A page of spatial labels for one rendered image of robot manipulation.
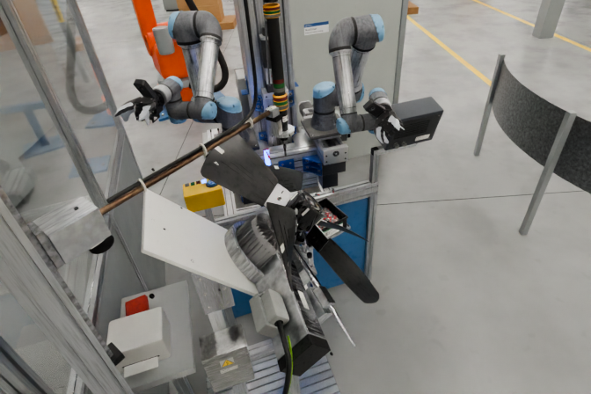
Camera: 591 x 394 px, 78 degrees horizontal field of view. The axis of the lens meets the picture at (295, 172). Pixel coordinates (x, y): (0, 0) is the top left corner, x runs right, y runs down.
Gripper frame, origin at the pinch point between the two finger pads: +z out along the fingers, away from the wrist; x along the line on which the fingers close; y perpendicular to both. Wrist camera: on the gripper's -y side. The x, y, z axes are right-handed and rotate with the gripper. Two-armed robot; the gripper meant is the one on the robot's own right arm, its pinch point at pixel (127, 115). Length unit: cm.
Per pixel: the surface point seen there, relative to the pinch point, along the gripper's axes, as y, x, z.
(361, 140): 117, -88, -209
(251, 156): 2.4, -48.2, 7.7
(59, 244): -14, -32, 67
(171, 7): 204, 489, -920
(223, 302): 41, -48, 37
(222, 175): 2.8, -43.0, 19.7
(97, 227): -13, -35, 61
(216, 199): 40.1, -26.9, -8.9
